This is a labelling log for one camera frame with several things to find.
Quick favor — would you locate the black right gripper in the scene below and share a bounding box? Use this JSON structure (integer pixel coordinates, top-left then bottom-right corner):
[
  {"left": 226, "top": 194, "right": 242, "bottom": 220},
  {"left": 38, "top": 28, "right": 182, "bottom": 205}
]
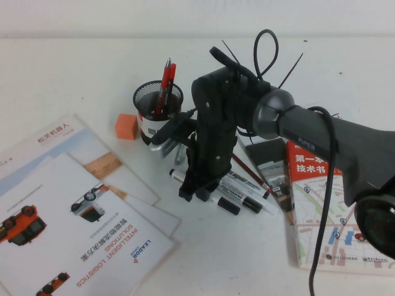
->
[{"left": 178, "top": 69, "right": 240, "bottom": 203}]

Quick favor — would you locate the dark red pencil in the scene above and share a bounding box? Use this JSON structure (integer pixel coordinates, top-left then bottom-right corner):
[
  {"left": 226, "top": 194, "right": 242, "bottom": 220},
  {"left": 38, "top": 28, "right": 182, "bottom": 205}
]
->
[{"left": 231, "top": 152, "right": 272, "bottom": 194}]

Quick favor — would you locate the long black arm cable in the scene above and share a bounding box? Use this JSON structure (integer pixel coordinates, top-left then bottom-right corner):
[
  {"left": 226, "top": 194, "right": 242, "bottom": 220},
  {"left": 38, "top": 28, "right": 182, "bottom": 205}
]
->
[{"left": 307, "top": 106, "right": 338, "bottom": 296}]

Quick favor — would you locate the black mesh pen holder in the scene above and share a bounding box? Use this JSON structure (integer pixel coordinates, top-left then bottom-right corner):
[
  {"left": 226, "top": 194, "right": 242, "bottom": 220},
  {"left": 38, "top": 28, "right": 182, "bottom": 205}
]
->
[{"left": 132, "top": 80, "right": 185, "bottom": 146}]

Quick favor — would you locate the marker printed white board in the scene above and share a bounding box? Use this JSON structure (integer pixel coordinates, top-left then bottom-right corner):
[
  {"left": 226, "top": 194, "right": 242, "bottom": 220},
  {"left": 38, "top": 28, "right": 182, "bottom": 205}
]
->
[{"left": 223, "top": 174, "right": 270, "bottom": 200}]

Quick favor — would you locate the red and map cover book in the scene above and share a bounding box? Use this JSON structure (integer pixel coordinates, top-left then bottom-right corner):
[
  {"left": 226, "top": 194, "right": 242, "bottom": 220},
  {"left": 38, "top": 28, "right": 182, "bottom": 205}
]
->
[{"left": 285, "top": 140, "right": 395, "bottom": 274}]

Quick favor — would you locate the Leador logistics brochure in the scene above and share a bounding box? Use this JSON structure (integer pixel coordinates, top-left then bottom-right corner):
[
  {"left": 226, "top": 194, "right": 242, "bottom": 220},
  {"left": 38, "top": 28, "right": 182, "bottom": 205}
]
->
[{"left": 0, "top": 153, "right": 176, "bottom": 296}]

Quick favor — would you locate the black looped cable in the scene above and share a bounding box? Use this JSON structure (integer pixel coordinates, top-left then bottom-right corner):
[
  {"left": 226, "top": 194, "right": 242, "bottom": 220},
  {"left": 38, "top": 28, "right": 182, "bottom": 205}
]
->
[{"left": 209, "top": 29, "right": 280, "bottom": 90}]

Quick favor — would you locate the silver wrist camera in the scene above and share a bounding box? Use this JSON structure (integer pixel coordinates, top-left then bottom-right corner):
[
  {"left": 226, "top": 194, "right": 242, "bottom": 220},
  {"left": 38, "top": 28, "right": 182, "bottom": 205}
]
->
[{"left": 149, "top": 137, "right": 177, "bottom": 160}]

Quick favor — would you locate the black zip tie tail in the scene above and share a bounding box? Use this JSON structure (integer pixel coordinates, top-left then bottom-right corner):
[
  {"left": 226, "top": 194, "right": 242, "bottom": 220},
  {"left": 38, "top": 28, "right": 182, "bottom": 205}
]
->
[
  {"left": 220, "top": 39, "right": 243, "bottom": 67},
  {"left": 279, "top": 52, "right": 305, "bottom": 89}
]

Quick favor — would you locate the white paper sheet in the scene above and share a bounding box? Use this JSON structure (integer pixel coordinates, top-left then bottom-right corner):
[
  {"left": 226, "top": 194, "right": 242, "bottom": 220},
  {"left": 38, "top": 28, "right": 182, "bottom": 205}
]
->
[{"left": 123, "top": 194, "right": 182, "bottom": 240}]

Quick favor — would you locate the AgileX brochure with grey photo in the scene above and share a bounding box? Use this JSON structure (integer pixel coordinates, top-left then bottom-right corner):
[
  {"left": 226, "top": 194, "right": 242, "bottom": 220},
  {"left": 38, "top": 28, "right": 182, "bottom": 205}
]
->
[{"left": 236, "top": 132, "right": 296, "bottom": 228}]

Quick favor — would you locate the red pen with silver clip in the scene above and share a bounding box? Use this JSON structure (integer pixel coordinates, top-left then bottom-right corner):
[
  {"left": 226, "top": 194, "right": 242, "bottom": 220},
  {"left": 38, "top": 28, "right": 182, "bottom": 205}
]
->
[{"left": 153, "top": 57, "right": 172, "bottom": 115}]

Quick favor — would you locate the whiteboard marker with black ends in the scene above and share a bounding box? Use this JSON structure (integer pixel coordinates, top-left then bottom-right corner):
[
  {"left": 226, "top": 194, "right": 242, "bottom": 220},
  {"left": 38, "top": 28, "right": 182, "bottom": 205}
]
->
[{"left": 215, "top": 181, "right": 264, "bottom": 216}]

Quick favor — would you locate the whiteboard marker with large black cap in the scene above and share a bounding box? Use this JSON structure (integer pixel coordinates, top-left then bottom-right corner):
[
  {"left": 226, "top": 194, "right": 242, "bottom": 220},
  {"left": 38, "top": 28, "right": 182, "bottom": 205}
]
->
[{"left": 168, "top": 168, "right": 241, "bottom": 216}]

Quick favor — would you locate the black camera plug cable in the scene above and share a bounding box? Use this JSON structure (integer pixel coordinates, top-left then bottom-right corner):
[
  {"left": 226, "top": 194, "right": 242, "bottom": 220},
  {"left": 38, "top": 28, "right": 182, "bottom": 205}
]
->
[{"left": 151, "top": 107, "right": 198, "bottom": 146}]

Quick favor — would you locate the AgileX brochure with wood photo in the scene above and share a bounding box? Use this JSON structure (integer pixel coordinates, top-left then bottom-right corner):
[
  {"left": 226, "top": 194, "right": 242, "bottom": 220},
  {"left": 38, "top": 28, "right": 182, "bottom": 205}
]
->
[{"left": 0, "top": 113, "right": 161, "bottom": 206}]

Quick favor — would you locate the orange foam cube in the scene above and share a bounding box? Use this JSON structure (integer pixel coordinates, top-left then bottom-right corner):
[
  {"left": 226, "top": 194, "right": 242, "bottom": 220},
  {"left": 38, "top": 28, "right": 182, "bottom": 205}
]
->
[{"left": 114, "top": 113, "right": 138, "bottom": 141}]

